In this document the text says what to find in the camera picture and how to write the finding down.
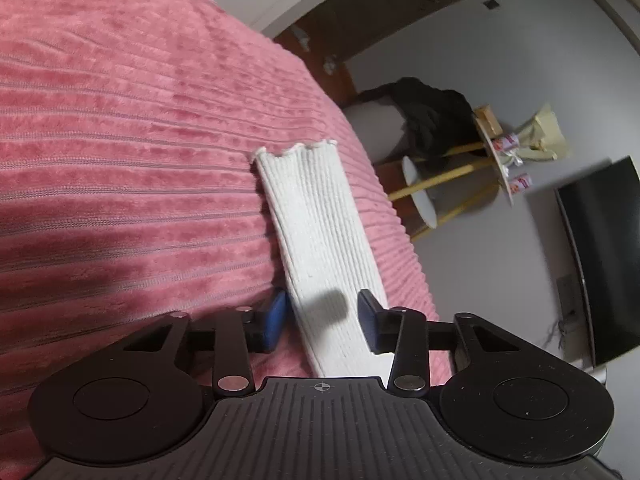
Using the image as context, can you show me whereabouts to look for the dark brown wardrobe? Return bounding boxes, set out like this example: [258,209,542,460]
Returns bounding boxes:
[274,0,571,107]

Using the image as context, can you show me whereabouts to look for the white round pouf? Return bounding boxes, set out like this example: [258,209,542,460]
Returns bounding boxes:
[345,100,412,164]

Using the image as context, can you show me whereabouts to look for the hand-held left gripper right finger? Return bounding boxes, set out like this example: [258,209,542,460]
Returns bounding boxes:
[356,288,523,397]

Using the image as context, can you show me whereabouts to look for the yellow-legged white side table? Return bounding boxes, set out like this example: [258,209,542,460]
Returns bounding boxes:
[387,107,518,241]

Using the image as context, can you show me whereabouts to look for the black clothing heap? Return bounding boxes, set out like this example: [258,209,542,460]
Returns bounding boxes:
[357,77,476,161]

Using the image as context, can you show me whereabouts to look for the small wooden box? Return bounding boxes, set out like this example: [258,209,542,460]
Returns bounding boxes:
[474,105,502,136]

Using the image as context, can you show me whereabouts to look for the white knit sweater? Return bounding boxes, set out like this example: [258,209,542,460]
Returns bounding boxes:
[250,141,396,378]

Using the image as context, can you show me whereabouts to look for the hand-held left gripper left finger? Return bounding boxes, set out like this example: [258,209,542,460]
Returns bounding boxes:
[122,289,292,397]

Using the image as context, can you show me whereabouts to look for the cream paper bag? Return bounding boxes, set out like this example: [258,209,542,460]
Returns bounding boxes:
[514,104,569,163]

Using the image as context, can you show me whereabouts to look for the black flat television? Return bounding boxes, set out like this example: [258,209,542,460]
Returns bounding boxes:
[555,156,640,368]

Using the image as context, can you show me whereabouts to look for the pink ribbed blanket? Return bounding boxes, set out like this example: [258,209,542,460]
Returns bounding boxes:
[0,0,442,463]

